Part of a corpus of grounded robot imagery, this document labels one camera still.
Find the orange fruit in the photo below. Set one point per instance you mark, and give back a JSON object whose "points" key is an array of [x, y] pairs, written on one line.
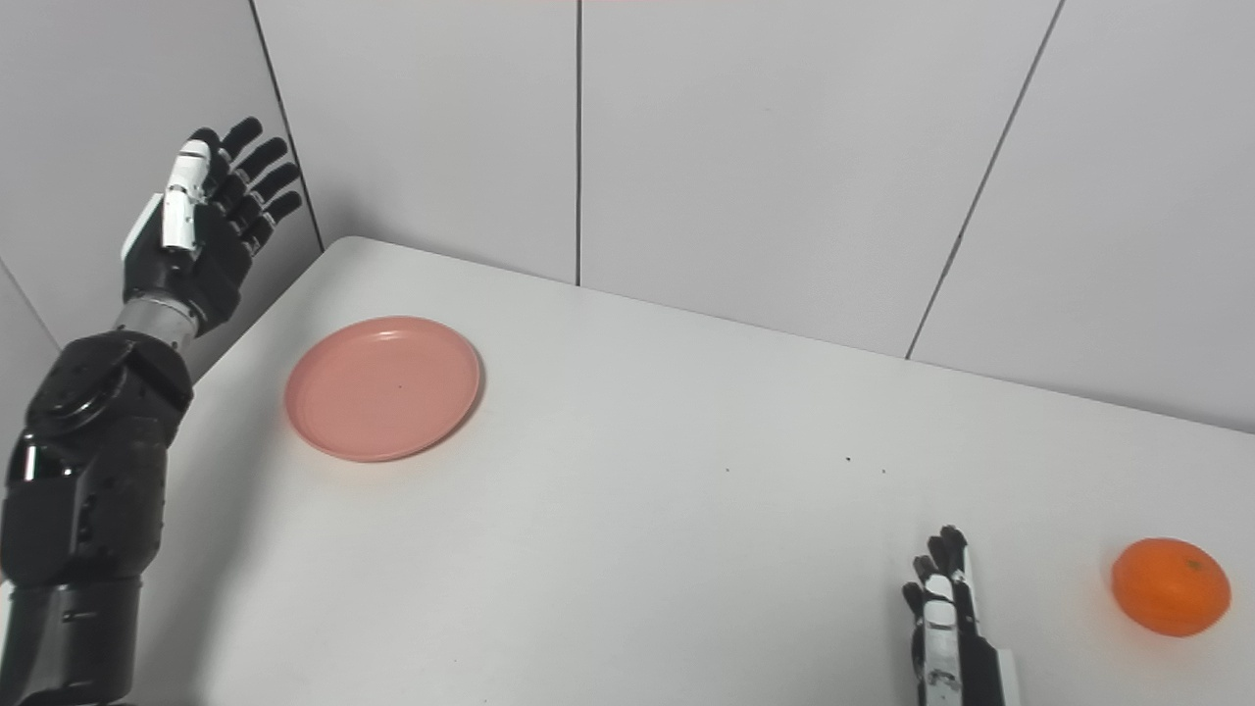
{"points": [[1171, 586]]}

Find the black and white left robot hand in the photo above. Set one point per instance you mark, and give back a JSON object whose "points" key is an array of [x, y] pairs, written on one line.
{"points": [[196, 250]]}

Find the pink round plate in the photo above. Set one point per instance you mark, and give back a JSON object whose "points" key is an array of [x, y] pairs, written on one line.
{"points": [[382, 388]]}

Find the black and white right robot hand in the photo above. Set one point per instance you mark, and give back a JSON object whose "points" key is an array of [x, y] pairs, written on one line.
{"points": [[951, 637]]}

